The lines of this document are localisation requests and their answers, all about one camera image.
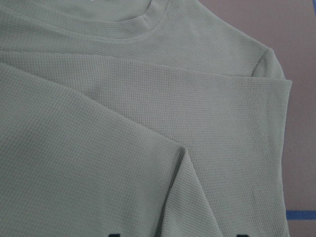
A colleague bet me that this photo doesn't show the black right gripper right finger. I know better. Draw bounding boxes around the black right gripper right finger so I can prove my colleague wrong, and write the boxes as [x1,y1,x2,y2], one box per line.
[236,232,252,237]

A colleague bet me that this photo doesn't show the olive green long-sleeve shirt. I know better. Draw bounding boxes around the olive green long-sleeve shirt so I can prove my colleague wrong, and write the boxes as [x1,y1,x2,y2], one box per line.
[0,0,292,237]

